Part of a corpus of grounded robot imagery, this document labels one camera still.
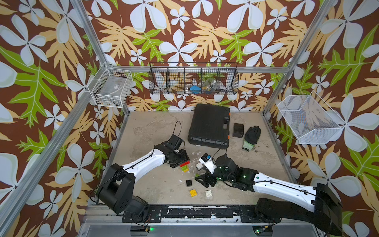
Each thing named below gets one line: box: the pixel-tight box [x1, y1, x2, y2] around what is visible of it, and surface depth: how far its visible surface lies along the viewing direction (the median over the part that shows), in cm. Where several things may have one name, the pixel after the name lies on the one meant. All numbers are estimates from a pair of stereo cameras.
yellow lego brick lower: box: [189, 189, 198, 198], surface depth 82 cm
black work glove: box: [241, 125, 262, 152], surface depth 106 cm
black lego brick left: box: [186, 179, 192, 188], surface depth 85 cm
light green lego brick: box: [181, 164, 190, 173], surface depth 87 cm
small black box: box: [232, 122, 244, 139], surface depth 107 cm
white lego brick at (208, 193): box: [205, 190, 213, 198], surface depth 81 cm
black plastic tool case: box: [187, 103, 231, 150], surface depth 102 cm
